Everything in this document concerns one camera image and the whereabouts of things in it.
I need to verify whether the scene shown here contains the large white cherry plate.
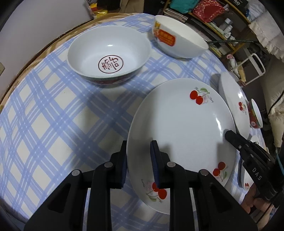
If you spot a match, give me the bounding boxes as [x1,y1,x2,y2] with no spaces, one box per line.
[127,78,236,214]

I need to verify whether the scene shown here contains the white bowl red seal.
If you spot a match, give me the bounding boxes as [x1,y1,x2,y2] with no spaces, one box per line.
[66,26,152,85]

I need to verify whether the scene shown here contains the white bowl orange label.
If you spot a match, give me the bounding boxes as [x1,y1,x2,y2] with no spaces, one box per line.
[152,15,209,59]

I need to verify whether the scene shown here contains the person's right hand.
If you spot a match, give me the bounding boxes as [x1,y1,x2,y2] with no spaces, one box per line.
[241,183,274,225]

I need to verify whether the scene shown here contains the small white cherry dish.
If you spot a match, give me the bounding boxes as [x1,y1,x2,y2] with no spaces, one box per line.
[238,135,261,191]

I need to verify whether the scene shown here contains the small red patterned bowl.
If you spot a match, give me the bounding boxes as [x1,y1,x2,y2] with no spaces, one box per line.
[248,99,263,129]

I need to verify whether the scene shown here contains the blue plaid tablecloth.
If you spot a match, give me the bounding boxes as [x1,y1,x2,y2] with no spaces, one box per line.
[1,41,226,229]

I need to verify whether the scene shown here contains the white metal rack cart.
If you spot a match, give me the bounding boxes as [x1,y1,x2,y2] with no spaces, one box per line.
[227,48,266,86]

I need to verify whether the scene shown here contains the wooden bookshelf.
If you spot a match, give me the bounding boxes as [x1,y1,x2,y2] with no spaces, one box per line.
[162,1,251,57]

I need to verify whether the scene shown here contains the red patterned bag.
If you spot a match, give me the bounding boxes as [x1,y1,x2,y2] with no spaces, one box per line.
[193,0,225,23]

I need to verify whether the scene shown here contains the teal bag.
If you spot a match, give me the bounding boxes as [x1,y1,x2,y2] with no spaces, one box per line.
[170,0,199,14]

